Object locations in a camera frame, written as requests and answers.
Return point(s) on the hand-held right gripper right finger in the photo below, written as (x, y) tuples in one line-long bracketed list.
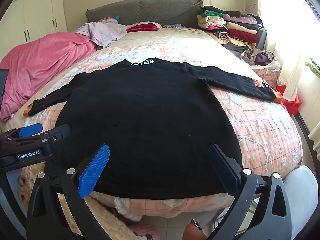
[(225, 172)]

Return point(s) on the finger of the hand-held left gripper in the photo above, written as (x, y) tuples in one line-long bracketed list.
[(31, 129), (58, 133)]

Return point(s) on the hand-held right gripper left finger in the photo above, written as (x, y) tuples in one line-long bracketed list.
[(95, 170)]

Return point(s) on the black t-shirt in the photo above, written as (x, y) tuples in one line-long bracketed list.
[(150, 130)]

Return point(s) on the white bag of clothes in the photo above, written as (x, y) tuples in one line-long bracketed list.
[(260, 58)]

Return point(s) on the stack of folded clothes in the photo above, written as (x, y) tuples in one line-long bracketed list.
[(237, 27)]

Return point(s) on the person's right hand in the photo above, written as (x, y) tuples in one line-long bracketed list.
[(195, 231)]

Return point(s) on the orange plaid tufted bedspread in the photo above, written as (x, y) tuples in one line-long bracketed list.
[(262, 130)]

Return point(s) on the pink quilt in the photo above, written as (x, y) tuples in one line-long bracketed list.
[(37, 67)]

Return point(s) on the white stool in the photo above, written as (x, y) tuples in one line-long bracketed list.
[(300, 187)]

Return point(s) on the pink slipper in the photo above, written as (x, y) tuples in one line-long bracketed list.
[(145, 232)]

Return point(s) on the white radiator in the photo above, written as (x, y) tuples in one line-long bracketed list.
[(315, 140)]

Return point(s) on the red box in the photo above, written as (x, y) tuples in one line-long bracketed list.
[(291, 102)]

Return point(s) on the lilac garment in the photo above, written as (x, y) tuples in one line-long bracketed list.
[(105, 31)]

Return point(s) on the white wardrobe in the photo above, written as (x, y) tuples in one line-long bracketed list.
[(37, 12)]

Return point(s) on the cream curtain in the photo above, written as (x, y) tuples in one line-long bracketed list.
[(287, 55)]

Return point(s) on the red garment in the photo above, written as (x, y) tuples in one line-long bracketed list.
[(142, 27)]

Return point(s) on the green patterned cloth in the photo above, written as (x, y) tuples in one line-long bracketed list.
[(313, 66)]

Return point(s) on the cream bed sheet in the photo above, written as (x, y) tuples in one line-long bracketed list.
[(162, 37)]

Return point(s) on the grey quilted headboard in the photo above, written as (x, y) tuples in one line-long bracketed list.
[(150, 10)]

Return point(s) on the dark patterned garment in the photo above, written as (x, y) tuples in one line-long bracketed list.
[(173, 26)]

